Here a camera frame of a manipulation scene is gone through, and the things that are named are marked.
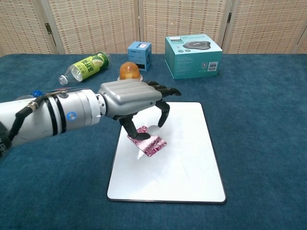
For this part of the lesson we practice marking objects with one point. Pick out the large teal speaker box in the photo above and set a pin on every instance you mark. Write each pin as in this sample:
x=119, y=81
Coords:
x=192, y=62

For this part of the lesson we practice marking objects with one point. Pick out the white board with black rim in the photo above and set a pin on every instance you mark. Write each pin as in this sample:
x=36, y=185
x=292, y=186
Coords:
x=180, y=172

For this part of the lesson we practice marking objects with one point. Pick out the small light blue box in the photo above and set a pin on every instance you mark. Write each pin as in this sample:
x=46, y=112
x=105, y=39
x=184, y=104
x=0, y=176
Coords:
x=137, y=57

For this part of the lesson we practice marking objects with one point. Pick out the pink patterned square packet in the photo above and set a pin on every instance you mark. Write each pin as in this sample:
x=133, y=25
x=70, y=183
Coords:
x=156, y=147

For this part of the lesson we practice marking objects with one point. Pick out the clear bottle with blue label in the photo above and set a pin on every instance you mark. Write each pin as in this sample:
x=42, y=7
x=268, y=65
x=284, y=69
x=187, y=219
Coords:
x=36, y=92

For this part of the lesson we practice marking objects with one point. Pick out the woven bamboo folding screen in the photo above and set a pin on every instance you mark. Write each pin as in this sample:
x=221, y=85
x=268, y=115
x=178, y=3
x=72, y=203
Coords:
x=96, y=24

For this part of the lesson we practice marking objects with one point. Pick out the orange jelly cup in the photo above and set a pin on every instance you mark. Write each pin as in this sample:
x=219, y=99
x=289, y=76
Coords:
x=129, y=70

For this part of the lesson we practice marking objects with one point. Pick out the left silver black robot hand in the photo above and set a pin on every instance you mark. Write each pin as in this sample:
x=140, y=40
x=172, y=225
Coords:
x=129, y=95

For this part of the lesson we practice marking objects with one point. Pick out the clear bottle with green label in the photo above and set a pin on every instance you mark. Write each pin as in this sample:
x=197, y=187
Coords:
x=88, y=65

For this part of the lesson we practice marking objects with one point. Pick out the dark teal tablecloth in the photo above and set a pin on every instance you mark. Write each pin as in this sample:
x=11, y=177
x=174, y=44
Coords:
x=259, y=143

